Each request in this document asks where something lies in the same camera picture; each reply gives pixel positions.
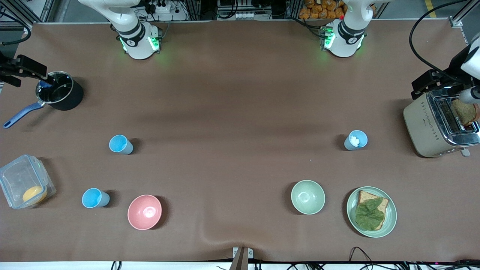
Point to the blue plastic cup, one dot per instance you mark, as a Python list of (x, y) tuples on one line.
[(349, 144), (94, 198), (120, 144)]

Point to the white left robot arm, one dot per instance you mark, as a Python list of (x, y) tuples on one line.
[(345, 37)]

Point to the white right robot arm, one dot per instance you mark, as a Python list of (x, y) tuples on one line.
[(137, 41)]

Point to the small blue object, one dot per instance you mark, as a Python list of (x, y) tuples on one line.
[(45, 84)]

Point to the brown toast slice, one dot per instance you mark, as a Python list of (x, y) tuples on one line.
[(464, 111)]

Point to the beige and chrome toaster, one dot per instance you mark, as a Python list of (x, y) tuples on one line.
[(420, 127)]

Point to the small white object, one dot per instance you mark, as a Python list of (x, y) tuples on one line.
[(355, 141)]

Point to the clear plastic container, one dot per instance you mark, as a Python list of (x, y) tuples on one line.
[(17, 176)]

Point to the orange round food piece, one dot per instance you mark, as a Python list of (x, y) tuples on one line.
[(34, 194)]

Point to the brown bread slice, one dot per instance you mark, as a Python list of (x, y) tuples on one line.
[(365, 195)]

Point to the bag of orange snacks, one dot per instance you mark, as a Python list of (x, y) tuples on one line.
[(322, 9)]

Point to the pale green plate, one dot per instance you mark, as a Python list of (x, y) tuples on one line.
[(392, 213)]

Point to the white power strip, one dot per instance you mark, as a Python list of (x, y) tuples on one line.
[(163, 7)]

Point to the green lettuce leaf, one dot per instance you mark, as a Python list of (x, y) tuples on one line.
[(369, 214)]

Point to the pale green bowl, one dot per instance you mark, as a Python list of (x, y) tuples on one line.
[(308, 197)]

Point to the pink bowl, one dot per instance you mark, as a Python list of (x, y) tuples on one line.
[(144, 212)]

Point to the aluminium frame profile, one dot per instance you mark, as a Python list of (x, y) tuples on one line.
[(459, 18), (22, 10)]

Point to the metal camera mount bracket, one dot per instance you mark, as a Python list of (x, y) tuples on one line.
[(240, 258)]

